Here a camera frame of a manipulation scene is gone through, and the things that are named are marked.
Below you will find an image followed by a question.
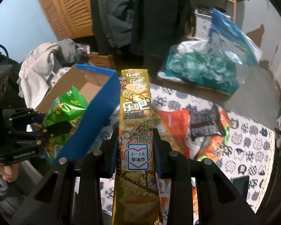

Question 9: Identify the green bean snack bag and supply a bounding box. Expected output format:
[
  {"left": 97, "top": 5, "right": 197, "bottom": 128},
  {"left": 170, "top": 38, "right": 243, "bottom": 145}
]
[{"left": 42, "top": 86, "right": 88, "bottom": 161}]

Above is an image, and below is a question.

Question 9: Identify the blue cardboard box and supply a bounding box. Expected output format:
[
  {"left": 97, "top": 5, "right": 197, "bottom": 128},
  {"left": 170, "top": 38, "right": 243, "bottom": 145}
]
[{"left": 35, "top": 64, "right": 120, "bottom": 164}]

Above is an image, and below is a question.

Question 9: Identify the yellow long snack packet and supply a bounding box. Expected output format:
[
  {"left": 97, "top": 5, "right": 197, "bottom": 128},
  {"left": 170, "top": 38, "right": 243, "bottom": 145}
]
[{"left": 112, "top": 69, "right": 161, "bottom": 224}]

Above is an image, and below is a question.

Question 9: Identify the black snack packet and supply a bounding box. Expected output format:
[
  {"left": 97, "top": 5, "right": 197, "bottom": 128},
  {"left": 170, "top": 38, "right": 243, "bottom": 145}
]
[{"left": 190, "top": 105, "right": 226, "bottom": 140}]

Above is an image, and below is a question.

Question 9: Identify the orange snack bag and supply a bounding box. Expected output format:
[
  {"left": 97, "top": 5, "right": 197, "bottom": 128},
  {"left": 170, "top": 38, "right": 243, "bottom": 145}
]
[{"left": 153, "top": 108, "right": 232, "bottom": 162}]

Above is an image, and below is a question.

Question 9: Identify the left hand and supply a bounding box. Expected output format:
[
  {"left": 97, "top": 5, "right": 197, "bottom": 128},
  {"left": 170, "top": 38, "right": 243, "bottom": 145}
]
[{"left": 0, "top": 163, "right": 19, "bottom": 182}]

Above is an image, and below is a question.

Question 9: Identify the grey white towel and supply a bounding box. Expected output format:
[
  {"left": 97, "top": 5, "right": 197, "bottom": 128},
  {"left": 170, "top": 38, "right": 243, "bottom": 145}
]
[{"left": 17, "top": 39, "right": 88, "bottom": 109}]

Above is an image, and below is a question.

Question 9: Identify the cat pattern bed sheet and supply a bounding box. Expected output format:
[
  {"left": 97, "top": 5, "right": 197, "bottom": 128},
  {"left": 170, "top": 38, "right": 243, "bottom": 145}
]
[{"left": 93, "top": 81, "right": 276, "bottom": 225}]

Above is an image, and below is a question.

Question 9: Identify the wooden louvered door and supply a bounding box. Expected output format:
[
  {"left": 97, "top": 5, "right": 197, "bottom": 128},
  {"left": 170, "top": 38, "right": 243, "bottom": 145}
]
[{"left": 38, "top": 0, "right": 93, "bottom": 41}]

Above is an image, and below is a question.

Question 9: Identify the teal patterned bag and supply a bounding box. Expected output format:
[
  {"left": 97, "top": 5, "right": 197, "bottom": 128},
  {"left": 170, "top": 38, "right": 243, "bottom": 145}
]
[{"left": 163, "top": 40, "right": 240, "bottom": 95}]

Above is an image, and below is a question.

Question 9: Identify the dark hanging jacket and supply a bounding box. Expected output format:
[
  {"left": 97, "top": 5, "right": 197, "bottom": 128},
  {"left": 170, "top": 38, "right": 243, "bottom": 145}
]
[{"left": 90, "top": 0, "right": 193, "bottom": 59}]

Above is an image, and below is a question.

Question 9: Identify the blue clear plastic bag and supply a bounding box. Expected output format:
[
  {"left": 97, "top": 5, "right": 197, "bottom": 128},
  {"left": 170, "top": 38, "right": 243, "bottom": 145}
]
[{"left": 208, "top": 8, "right": 262, "bottom": 66}]

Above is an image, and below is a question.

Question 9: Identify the black cable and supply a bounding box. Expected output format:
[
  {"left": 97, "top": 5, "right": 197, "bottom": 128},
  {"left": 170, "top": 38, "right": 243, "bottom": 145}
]
[{"left": 0, "top": 42, "right": 10, "bottom": 62}]

